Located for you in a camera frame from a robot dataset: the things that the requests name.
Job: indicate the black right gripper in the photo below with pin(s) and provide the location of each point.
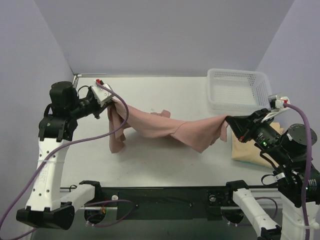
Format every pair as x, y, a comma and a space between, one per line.
250, 128

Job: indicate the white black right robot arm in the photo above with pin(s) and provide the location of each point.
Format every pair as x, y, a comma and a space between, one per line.
297, 180

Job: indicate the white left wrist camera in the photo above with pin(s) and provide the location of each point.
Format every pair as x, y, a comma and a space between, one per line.
101, 95

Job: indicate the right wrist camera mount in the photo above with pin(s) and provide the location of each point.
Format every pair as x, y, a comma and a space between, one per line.
277, 104

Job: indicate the pink graphic t shirt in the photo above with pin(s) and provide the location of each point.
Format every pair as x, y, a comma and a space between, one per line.
198, 134

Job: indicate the aluminium table edge rail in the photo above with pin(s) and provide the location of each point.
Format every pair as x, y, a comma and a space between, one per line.
72, 82

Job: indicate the folded light blue cloth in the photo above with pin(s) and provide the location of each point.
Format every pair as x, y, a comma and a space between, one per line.
246, 162

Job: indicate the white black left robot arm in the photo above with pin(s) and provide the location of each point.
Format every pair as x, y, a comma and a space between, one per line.
45, 207

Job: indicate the folded cream t shirt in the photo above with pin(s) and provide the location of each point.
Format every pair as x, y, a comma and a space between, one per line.
247, 152

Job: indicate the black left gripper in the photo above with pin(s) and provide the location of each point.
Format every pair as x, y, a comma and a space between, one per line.
99, 109

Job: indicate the white perforated plastic basket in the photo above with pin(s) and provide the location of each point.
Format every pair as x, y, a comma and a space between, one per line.
237, 90

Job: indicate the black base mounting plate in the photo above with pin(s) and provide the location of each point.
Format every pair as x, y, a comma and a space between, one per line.
164, 203

